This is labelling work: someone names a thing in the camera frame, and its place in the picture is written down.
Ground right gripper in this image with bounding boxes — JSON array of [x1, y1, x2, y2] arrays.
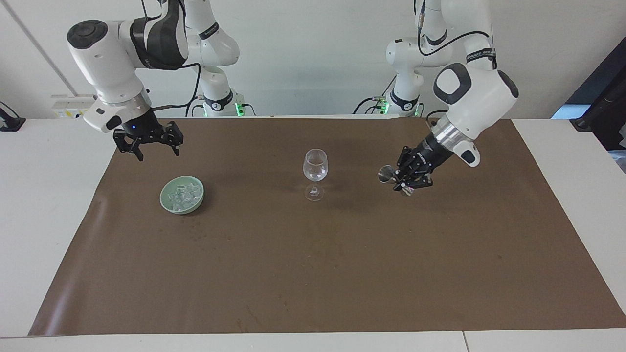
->
[[113, 108, 184, 162]]

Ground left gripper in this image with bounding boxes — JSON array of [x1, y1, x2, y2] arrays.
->
[[393, 134, 454, 196]]

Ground silver metal jigger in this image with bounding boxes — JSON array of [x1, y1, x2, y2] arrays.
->
[[378, 165, 415, 197]]

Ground clear ice cubes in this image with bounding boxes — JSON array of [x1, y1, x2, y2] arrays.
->
[[166, 183, 203, 212]]

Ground clear wine glass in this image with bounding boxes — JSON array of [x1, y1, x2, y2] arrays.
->
[[303, 148, 329, 202]]

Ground green ceramic bowl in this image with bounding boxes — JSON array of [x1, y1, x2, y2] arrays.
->
[[159, 176, 206, 215]]

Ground white power strip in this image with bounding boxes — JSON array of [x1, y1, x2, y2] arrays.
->
[[51, 94, 97, 119]]

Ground black stand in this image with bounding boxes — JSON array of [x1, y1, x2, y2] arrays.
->
[[569, 49, 626, 151], [0, 101, 26, 133]]

